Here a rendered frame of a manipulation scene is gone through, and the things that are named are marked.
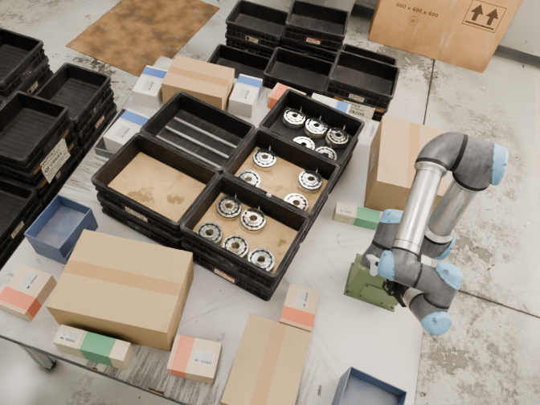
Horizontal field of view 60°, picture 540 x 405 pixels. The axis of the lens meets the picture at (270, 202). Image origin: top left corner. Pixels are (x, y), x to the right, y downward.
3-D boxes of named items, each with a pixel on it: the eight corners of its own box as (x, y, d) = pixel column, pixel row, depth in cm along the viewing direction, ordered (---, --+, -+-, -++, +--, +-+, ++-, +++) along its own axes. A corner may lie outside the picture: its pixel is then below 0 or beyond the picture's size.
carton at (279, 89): (303, 104, 245) (305, 93, 239) (295, 118, 238) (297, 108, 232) (276, 93, 247) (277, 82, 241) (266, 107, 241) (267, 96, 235)
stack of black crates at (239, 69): (270, 85, 333) (274, 59, 314) (257, 112, 316) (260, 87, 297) (218, 69, 336) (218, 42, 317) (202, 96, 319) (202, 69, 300)
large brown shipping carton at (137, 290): (194, 276, 182) (192, 252, 166) (170, 352, 165) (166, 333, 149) (94, 255, 183) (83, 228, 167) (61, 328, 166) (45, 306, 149)
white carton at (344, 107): (346, 116, 243) (350, 104, 236) (341, 132, 237) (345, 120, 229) (310, 105, 245) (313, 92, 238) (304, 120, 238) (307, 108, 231)
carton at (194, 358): (221, 349, 168) (222, 343, 161) (213, 383, 161) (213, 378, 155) (177, 341, 168) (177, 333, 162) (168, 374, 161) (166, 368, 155)
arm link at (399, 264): (429, 115, 136) (378, 272, 125) (467, 126, 135) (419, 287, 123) (419, 132, 147) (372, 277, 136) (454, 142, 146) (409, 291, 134)
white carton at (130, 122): (130, 121, 224) (127, 108, 217) (152, 130, 222) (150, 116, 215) (106, 149, 213) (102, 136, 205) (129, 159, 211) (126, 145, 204)
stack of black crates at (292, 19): (338, 67, 354) (353, 12, 316) (328, 94, 334) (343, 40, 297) (285, 51, 357) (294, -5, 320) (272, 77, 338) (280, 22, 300)
